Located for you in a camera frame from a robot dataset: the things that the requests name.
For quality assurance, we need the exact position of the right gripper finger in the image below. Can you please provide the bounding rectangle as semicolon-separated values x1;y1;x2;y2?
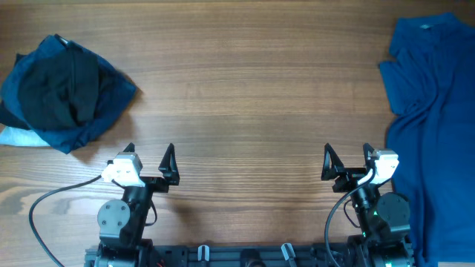
363;143;375;169
321;143;344;181

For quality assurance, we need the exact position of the blue polo shirt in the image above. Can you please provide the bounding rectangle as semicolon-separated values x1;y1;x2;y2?
379;13;474;266

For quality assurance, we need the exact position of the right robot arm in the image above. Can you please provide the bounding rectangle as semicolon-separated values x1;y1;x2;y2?
321;143;416;267

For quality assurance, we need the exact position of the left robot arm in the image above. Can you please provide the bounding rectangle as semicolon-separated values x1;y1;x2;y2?
85;143;180;267

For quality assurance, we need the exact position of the dark navy crumpled garment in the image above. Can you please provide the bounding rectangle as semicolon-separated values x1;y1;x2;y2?
1;35;137;154

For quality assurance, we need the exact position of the black crumpled garment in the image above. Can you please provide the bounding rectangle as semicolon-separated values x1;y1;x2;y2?
18;48;99;131

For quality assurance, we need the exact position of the white cloth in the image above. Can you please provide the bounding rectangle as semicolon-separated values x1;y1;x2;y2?
0;126;49;147

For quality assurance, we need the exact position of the right black cable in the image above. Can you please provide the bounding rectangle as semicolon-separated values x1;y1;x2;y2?
324;168;376;267

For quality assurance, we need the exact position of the black cable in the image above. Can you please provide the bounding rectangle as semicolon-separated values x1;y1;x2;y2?
28;174;103;267
324;168;376;267

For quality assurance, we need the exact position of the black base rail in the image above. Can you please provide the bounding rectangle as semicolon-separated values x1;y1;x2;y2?
84;243;415;267

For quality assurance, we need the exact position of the left black cable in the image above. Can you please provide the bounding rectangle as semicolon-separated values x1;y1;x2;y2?
28;174;103;267

